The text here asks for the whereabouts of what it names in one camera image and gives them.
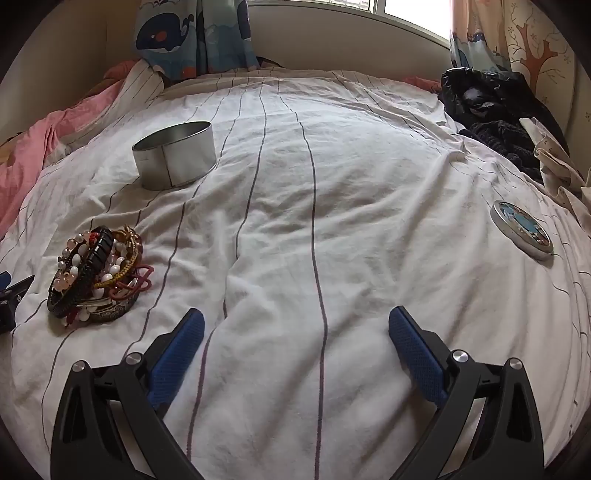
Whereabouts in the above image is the beige cloth bag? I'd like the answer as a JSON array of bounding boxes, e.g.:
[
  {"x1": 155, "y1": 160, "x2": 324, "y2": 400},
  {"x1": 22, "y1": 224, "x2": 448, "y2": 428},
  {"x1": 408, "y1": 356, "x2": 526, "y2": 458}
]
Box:
[{"x1": 519, "y1": 117, "x2": 591, "y2": 222}]

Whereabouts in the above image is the window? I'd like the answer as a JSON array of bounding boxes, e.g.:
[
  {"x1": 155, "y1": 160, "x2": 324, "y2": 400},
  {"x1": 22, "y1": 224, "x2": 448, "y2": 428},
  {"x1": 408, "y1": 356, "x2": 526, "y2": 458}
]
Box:
[{"x1": 247, "y1": 0, "x2": 453, "y2": 47}]

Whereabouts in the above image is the tree wall decal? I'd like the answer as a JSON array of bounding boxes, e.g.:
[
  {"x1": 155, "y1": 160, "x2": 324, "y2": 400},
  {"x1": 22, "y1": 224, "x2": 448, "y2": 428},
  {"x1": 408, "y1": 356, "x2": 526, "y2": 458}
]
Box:
[{"x1": 508, "y1": 0, "x2": 578, "y2": 93}]

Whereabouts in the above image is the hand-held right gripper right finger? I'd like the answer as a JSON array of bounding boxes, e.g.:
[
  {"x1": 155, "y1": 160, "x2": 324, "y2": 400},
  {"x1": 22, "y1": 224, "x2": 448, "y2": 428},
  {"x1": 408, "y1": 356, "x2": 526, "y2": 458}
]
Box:
[{"x1": 388, "y1": 305, "x2": 542, "y2": 480}]

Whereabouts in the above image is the dark knitted garment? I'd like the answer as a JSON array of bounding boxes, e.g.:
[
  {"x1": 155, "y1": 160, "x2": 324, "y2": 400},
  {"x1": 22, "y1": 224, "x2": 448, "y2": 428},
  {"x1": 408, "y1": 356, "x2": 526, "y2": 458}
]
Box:
[{"x1": 459, "y1": 121, "x2": 555, "y2": 185}]

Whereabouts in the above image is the white striped bedsheet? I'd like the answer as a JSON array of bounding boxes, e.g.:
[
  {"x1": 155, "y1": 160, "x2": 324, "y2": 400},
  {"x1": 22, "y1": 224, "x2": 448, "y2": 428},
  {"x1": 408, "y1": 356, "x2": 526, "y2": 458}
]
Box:
[{"x1": 0, "y1": 69, "x2": 591, "y2": 480}]

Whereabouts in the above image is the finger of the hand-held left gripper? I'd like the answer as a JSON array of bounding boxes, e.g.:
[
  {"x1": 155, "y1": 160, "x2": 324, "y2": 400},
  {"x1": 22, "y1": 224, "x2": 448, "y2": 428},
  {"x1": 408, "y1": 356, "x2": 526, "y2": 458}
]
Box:
[{"x1": 0, "y1": 271, "x2": 36, "y2": 333}]

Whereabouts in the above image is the red braided cord bracelet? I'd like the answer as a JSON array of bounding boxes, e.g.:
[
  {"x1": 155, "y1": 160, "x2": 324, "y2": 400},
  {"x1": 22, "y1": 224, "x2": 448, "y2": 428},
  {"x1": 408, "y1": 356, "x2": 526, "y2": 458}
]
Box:
[{"x1": 47, "y1": 225, "x2": 157, "y2": 328}]

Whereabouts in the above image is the small patterned dish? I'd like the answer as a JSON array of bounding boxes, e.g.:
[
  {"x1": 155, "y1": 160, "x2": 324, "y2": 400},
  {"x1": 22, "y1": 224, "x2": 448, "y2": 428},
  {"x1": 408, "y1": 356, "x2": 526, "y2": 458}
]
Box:
[{"x1": 74, "y1": 293, "x2": 140, "y2": 325}]

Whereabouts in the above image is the cartoon print curtain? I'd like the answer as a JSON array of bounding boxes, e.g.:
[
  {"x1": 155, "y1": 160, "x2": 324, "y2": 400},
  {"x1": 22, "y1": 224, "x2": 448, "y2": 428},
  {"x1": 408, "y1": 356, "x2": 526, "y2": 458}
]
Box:
[{"x1": 450, "y1": 0, "x2": 513, "y2": 72}]

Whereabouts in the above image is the black puffer jacket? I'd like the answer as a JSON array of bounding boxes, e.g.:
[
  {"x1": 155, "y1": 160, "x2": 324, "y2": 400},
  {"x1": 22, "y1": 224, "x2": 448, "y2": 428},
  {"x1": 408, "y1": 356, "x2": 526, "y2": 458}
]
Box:
[{"x1": 438, "y1": 67, "x2": 568, "y2": 153}]

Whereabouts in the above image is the round printed tin lid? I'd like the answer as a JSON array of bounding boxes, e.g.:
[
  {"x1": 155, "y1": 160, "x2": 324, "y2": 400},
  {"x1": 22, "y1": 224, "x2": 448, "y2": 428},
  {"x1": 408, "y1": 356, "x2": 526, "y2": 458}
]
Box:
[{"x1": 490, "y1": 200, "x2": 554, "y2": 260}]

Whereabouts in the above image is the whale print curtain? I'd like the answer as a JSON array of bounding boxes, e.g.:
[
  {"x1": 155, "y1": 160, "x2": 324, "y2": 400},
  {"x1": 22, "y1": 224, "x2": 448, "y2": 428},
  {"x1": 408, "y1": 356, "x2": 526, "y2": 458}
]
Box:
[{"x1": 135, "y1": 0, "x2": 259, "y2": 81}]

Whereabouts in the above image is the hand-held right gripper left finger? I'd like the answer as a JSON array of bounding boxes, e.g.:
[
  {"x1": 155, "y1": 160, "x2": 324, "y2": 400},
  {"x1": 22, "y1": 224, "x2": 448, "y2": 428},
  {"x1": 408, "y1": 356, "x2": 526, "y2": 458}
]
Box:
[{"x1": 50, "y1": 308, "x2": 206, "y2": 480}]

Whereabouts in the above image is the pink blanket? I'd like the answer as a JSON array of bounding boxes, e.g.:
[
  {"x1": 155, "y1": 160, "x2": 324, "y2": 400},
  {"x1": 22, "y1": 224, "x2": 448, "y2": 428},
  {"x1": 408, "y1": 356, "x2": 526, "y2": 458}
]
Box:
[{"x1": 0, "y1": 60, "x2": 139, "y2": 241}]

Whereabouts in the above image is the round metal tin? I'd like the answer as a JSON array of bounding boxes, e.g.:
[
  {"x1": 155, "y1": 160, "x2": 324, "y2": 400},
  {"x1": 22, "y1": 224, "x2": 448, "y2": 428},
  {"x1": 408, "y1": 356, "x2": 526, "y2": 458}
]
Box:
[{"x1": 132, "y1": 121, "x2": 218, "y2": 190}]

